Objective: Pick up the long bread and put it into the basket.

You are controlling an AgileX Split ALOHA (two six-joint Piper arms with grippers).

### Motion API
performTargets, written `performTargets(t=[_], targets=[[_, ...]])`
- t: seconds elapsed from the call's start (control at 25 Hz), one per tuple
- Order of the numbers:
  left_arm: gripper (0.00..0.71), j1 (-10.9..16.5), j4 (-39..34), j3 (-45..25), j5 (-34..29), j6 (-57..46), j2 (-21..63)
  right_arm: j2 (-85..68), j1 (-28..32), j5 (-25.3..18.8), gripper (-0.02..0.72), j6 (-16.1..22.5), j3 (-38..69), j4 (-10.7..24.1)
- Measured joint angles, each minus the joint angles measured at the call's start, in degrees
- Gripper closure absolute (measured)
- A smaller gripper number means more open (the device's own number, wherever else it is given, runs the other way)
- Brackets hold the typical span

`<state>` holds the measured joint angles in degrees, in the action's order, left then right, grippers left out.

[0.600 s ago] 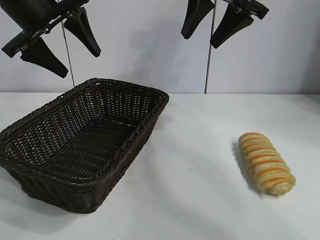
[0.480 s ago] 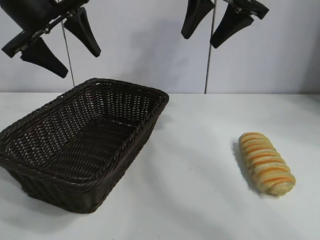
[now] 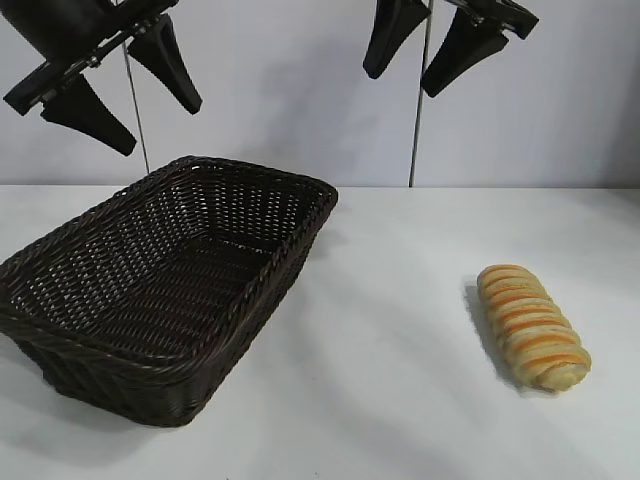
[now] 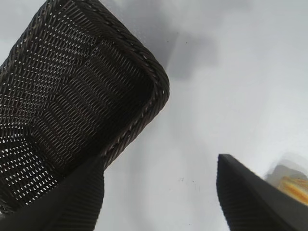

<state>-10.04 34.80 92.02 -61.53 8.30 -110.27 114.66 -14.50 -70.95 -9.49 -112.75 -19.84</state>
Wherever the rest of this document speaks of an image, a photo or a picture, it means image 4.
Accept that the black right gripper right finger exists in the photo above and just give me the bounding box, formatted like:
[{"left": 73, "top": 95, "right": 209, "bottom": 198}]
[{"left": 216, "top": 153, "right": 308, "bottom": 231}]

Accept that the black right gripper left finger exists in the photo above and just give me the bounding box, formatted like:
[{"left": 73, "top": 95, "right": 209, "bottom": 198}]
[{"left": 0, "top": 154, "right": 106, "bottom": 231}]

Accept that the long striped bread loaf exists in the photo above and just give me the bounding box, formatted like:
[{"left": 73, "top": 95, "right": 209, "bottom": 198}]
[{"left": 276, "top": 175, "right": 308, "bottom": 205}]

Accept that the dark brown wicker basket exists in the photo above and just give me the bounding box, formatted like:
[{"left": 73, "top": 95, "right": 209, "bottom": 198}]
[{"left": 0, "top": 0, "right": 170, "bottom": 215}]

